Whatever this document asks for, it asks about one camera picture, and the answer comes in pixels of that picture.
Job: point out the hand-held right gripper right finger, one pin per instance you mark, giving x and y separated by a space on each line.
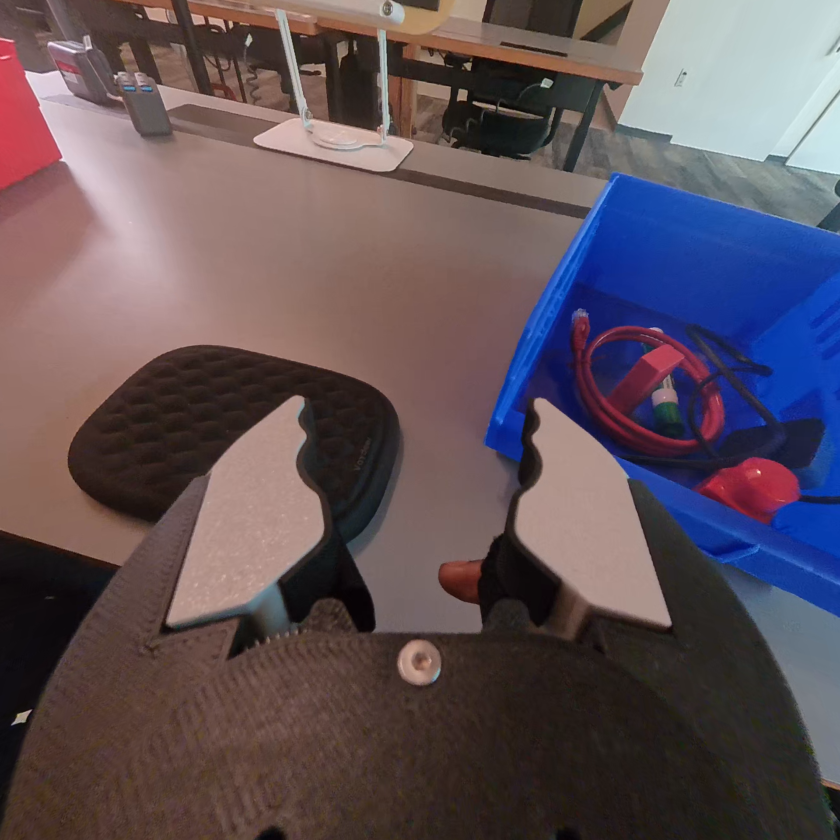
584 525

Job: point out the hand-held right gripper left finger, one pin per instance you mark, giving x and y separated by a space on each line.
249 525

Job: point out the blue plastic bin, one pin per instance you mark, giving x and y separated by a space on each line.
689 249

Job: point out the red plastic bin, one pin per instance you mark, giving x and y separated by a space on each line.
23 124

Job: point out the person's right hand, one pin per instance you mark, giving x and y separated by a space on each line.
463 579

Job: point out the black cushioned pad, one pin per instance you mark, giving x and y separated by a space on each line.
197 420

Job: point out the green and white marker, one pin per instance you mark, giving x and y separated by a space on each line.
669 417

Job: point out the red block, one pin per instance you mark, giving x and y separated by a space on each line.
646 377

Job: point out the red computer mouse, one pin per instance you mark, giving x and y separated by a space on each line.
748 485

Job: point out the white stand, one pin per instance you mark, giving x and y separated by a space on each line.
334 148

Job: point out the black office chair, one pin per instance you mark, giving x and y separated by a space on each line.
505 128

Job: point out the grey battery charger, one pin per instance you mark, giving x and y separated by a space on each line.
148 115

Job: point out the wooden desk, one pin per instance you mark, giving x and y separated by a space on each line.
558 59

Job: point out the grey label printer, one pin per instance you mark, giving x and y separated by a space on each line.
79 72

